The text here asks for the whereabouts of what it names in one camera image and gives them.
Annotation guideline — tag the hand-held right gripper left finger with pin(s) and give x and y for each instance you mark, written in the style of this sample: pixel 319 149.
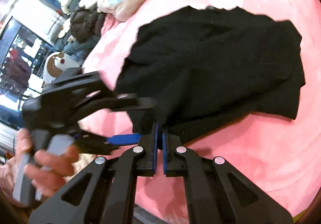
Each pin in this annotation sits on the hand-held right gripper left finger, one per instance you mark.
pixel 155 143

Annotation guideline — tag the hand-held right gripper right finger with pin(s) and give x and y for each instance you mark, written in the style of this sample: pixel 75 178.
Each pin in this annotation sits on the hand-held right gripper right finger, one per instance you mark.
pixel 165 153

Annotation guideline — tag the person's left hand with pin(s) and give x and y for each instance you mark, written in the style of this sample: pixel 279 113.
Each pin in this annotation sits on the person's left hand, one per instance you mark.
pixel 50 178

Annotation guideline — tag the small white flower pillow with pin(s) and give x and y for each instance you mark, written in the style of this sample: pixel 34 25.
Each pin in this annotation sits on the small white flower pillow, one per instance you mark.
pixel 65 28

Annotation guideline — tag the grey-blue sofa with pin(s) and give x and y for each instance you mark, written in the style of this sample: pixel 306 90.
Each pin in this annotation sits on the grey-blue sofa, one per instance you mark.
pixel 72 47

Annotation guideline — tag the black sweater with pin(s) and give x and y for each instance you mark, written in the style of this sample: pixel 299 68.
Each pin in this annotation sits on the black sweater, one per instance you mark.
pixel 213 63

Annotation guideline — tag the brown puffer jacket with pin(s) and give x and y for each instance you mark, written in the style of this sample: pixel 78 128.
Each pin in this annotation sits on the brown puffer jacket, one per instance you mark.
pixel 85 23

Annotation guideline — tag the glass display cabinet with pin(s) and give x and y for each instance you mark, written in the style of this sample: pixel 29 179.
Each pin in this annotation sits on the glass display cabinet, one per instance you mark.
pixel 20 63

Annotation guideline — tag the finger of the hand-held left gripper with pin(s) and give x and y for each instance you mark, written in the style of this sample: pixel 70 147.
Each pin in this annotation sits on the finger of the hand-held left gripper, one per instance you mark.
pixel 135 102
pixel 123 139

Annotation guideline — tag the pink printed blanket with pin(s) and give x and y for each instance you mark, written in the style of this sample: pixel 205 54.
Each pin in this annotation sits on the pink printed blanket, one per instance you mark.
pixel 250 151

